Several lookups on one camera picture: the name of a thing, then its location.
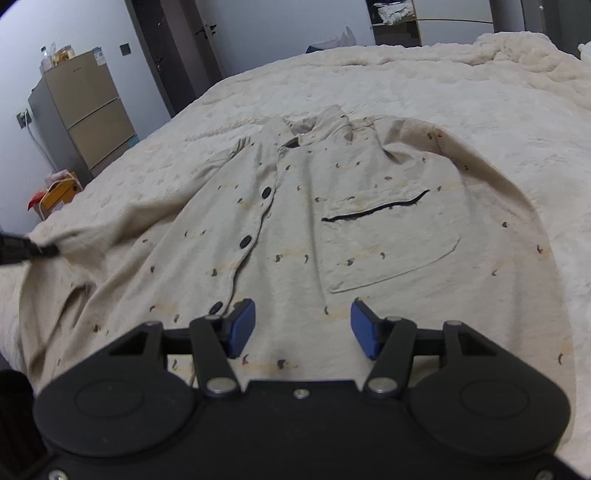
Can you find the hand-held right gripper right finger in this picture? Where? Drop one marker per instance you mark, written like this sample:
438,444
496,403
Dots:
364,328

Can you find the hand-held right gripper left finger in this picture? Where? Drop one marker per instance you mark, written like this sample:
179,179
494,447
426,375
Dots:
241,328

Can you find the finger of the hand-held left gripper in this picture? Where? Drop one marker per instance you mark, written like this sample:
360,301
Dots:
23,250

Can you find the beige patterned button shirt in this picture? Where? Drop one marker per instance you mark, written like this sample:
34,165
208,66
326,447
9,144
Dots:
300,212

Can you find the pile of pale clothes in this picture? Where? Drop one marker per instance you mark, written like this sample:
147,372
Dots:
392,13

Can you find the red packet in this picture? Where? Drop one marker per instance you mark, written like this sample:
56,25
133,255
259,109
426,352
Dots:
36,201

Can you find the yellow red bag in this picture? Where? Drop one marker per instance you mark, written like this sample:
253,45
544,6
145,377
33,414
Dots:
57,194

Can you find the beige two-door fridge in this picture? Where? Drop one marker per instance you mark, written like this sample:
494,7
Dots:
87,115

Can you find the jars and bottles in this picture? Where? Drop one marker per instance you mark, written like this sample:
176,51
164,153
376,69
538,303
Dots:
57,55

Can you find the dark grey door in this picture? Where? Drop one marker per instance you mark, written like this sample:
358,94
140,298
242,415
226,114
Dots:
171,55

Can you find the cream fluffy blanket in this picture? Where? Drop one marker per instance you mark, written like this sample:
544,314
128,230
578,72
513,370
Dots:
415,78

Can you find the dark blue cloth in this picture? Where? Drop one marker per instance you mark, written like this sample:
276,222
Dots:
318,48

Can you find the white plastic bag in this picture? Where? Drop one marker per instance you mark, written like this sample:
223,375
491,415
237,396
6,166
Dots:
340,38

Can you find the white wardrobe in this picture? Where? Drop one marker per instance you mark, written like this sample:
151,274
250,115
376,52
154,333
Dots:
455,18

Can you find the white plush toy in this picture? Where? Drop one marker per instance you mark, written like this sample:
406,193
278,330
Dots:
584,50

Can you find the black wall switch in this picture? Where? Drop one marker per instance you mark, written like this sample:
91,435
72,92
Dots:
124,50

